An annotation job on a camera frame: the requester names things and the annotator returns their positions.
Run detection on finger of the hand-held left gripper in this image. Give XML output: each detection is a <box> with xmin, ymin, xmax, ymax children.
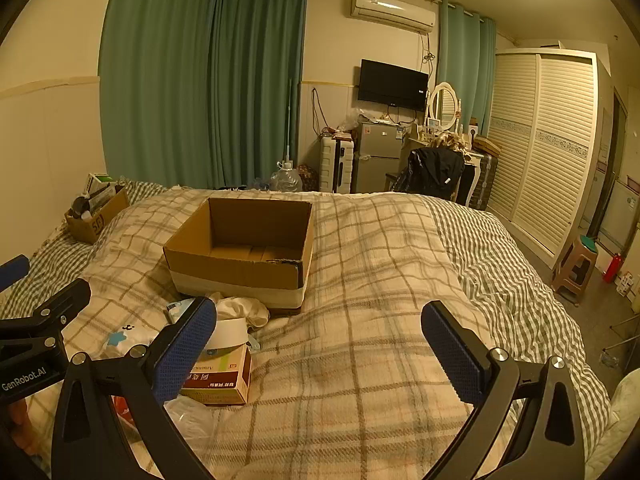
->
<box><xmin>0</xmin><ymin>254</ymin><xmax>31</xmax><ymax>292</ymax></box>
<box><xmin>0</xmin><ymin>278</ymin><xmax>92</xmax><ymax>356</ymax></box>

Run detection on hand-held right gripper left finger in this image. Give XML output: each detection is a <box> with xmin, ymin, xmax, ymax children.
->
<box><xmin>51</xmin><ymin>296</ymin><xmax>218</xmax><ymax>480</ymax></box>

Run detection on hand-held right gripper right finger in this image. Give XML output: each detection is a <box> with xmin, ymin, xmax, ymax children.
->
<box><xmin>421</xmin><ymin>301</ymin><xmax>587</xmax><ymax>480</ymax></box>

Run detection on white cup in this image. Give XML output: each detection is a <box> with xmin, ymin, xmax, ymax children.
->
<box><xmin>206</xmin><ymin>316</ymin><xmax>249</xmax><ymax>352</ymax></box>

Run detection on red white medicine box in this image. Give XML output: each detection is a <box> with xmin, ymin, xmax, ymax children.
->
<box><xmin>179</xmin><ymin>345</ymin><xmax>252</xmax><ymax>406</ymax></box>

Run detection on large cardboard box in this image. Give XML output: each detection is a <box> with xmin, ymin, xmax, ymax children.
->
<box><xmin>162</xmin><ymin>197</ymin><xmax>316</xmax><ymax>316</ymax></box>

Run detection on person's left hand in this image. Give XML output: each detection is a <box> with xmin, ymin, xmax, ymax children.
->
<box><xmin>6</xmin><ymin>399</ymin><xmax>40</xmax><ymax>461</ymax></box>

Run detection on light blue packet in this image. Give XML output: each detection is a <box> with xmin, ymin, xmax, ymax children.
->
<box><xmin>165</xmin><ymin>297</ymin><xmax>198</xmax><ymax>323</ymax></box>

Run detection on white pouch with blue star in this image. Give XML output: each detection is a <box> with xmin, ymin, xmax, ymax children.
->
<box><xmin>100</xmin><ymin>324</ymin><xmax>156</xmax><ymax>358</ymax></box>

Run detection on small brown cardboard box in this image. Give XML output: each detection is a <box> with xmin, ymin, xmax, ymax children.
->
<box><xmin>64</xmin><ymin>187</ymin><xmax>132</xmax><ymax>245</ymax></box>

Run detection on green checked bedsheet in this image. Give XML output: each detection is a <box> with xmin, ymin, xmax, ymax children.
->
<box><xmin>0</xmin><ymin>180</ymin><xmax>613</xmax><ymax>411</ymax></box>

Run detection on beige plaid blanket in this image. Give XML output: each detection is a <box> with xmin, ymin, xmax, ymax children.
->
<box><xmin>25</xmin><ymin>187</ymin><xmax>613</xmax><ymax>480</ymax></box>

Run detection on green white carton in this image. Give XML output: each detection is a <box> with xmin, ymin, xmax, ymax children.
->
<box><xmin>85</xmin><ymin>172</ymin><xmax>117</xmax><ymax>198</ymax></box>

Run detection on brown plastic stool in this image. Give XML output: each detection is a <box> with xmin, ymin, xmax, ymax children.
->
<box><xmin>552</xmin><ymin>236</ymin><xmax>600</xmax><ymax>303</ymax></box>

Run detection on metal drying rack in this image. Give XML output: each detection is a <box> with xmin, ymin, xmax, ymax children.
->
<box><xmin>602</xmin><ymin>305</ymin><xmax>640</xmax><ymax>361</ymax></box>

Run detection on dark suitcase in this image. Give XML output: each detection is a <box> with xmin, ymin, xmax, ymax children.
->
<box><xmin>472</xmin><ymin>152</ymin><xmax>499</xmax><ymax>211</ymax></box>

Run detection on white fluffy cloth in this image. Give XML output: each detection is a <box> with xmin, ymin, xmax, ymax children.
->
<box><xmin>585</xmin><ymin>367</ymin><xmax>640</xmax><ymax>480</ymax></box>

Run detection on red fire extinguisher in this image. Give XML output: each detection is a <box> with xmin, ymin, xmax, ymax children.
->
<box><xmin>602</xmin><ymin>252</ymin><xmax>626</xmax><ymax>284</ymax></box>

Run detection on black jacket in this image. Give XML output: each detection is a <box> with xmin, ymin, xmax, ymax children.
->
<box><xmin>392</xmin><ymin>147</ymin><xmax>465</xmax><ymax>201</ymax></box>

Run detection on white floor boxes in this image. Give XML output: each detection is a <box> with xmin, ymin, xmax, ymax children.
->
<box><xmin>616</xmin><ymin>271</ymin><xmax>640</xmax><ymax>301</ymax></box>

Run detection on large clear water bottle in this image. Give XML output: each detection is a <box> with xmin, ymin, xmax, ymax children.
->
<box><xmin>270</xmin><ymin>159</ymin><xmax>303</xmax><ymax>193</ymax></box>

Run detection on white dressing table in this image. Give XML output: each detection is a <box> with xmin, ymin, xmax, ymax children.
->
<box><xmin>410</xmin><ymin>130</ymin><xmax>488</xmax><ymax>208</ymax></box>

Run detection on grey small fridge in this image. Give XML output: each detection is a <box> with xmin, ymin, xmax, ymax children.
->
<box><xmin>352</xmin><ymin>121</ymin><xmax>408</xmax><ymax>194</ymax></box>

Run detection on patterned bag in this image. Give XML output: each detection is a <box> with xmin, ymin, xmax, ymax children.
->
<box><xmin>297</xmin><ymin>164</ymin><xmax>321</xmax><ymax>192</ymax></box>

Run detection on brown fluffy item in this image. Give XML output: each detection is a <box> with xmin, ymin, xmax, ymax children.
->
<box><xmin>434</xmin><ymin>132</ymin><xmax>468</xmax><ymax>153</ymax></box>

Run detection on white louvred wardrobe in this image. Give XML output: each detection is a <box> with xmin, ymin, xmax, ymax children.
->
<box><xmin>482</xmin><ymin>49</ymin><xmax>599</xmax><ymax>270</ymax></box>

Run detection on white suitcase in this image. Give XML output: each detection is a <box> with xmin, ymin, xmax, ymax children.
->
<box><xmin>319</xmin><ymin>135</ymin><xmax>357</xmax><ymax>193</ymax></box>

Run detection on wide green curtain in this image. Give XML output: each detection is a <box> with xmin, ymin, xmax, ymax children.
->
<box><xmin>99</xmin><ymin>0</ymin><xmax>216</xmax><ymax>188</ymax></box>

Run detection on oval white vanity mirror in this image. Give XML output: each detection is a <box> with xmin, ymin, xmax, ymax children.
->
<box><xmin>429</xmin><ymin>82</ymin><xmax>459</xmax><ymax>131</ymax></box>

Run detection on white pole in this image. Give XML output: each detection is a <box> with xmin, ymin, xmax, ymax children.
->
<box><xmin>285</xmin><ymin>79</ymin><xmax>294</xmax><ymax>163</ymax></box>

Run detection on door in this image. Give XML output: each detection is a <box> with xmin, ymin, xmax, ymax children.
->
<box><xmin>595</xmin><ymin>87</ymin><xmax>632</xmax><ymax>241</ymax></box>

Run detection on crumpled plastic bag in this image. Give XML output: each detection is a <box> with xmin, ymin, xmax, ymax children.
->
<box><xmin>342</xmin><ymin>107</ymin><xmax>373</xmax><ymax>131</ymax></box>

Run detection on green pleated curtain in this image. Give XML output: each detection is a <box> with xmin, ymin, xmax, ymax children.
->
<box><xmin>207</xmin><ymin>0</ymin><xmax>308</xmax><ymax>192</ymax></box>

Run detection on narrow light green curtain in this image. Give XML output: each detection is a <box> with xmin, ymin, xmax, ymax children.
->
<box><xmin>437</xmin><ymin>0</ymin><xmax>497</xmax><ymax>133</ymax></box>

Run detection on white air conditioner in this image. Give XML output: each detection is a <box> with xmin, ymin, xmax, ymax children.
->
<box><xmin>350</xmin><ymin>0</ymin><xmax>438</xmax><ymax>36</ymax></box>

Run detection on black wall television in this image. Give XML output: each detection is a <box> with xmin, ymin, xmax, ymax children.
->
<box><xmin>357</xmin><ymin>59</ymin><xmax>430</xmax><ymax>110</ymax></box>

